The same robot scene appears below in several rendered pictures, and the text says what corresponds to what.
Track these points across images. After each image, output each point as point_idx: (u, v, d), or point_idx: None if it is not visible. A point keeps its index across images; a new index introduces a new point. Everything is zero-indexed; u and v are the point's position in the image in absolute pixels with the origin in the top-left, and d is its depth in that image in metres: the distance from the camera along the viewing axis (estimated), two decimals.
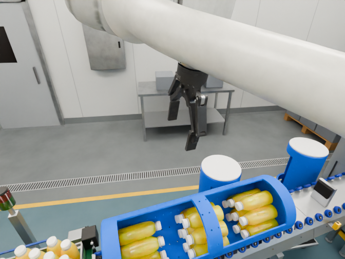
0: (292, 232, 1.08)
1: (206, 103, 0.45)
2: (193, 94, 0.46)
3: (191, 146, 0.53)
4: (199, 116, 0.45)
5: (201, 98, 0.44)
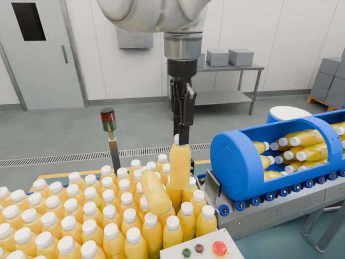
0: None
1: (170, 85, 0.57)
2: None
3: (178, 131, 0.61)
4: None
5: None
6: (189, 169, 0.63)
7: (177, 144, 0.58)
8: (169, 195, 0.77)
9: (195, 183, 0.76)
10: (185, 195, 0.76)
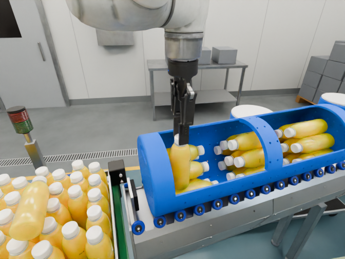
0: None
1: (170, 85, 0.57)
2: None
3: (178, 131, 0.61)
4: None
5: None
6: (189, 169, 0.63)
7: (177, 144, 0.58)
8: (70, 209, 0.64)
9: (100, 196, 0.63)
10: None
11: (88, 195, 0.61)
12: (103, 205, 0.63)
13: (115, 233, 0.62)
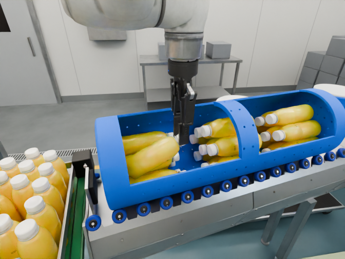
0: (334, 161, 0.87)
1: (170, 84, 0.57)
2: None
3: (178, 131, 0.61)
4: None
5: None
6: (157, 165, 0.58)
7: (178, 139, 0.58)
8: (14, 202, 0.56)
9: (48, 186, 0.55)
10: None
11: (32, 184, 0.54)
12: (51, 197, 0.56)
13: (64, 228, 0.54)
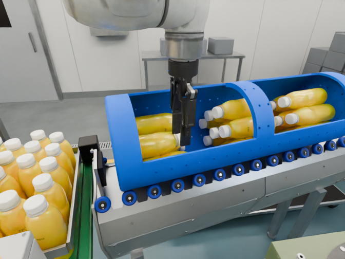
0: None
1: (170, 82, 0.57)
2: None
3: (176, 128, 0.62)
4: None
5: None
6: (150, 156, 0.56)
7: (178, 137, 0.58)
8: (20, 182, 0.54)
9: (55, 166, 0.53)
10: None
11: (39, 163, 0.51)
12: (59, 177, 0.53)
13: (73, 209, 0.52)
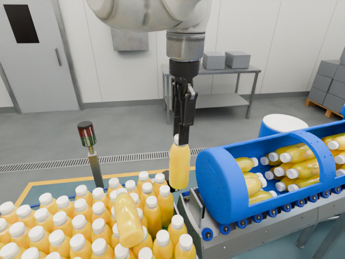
0: None
1: (171, 84, 0.57)
2: None
3: (178, 131, 0.61)
4: None
5: None
6: None
7: (262, 182, 0.75)
8: (148, 218, 0.71)
9: None
10: (173, 156, 0.60)
11: (175, 138, 0.58)
12: (189, 151, 0.60)
13: None
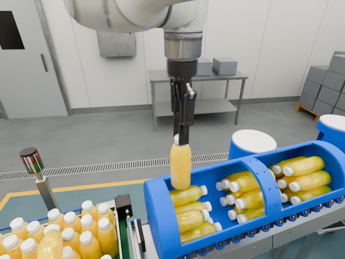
0: (341, 203, 0.99)
1: (170, 85, 0.57)
2: None
3: (178, 131, 0.61)
4: None
5: None
6: (183, 233, 0.70)
7: (205, 215, 0.72)
8: (82, 255, 0.68)
9: None
10: (174, 156, 0.60)
11: (176, 138, 0.58)
12: (189, 151, 0.60)
13: None
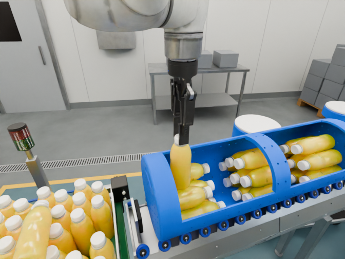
0: None
1: (170, 84, 0.57)
2: None
3: (178, 131, 0.61)
4: None
5: None
6: (184, 210, 0.64)
7: (207, 192, 0.66)
8: (73, 234, 0.62)
9: None
10: (174, 156, 0.59)
11: (175, 138, 0.58)
12: (189, 151, 0.60)
13: (119, 258, 0.61)
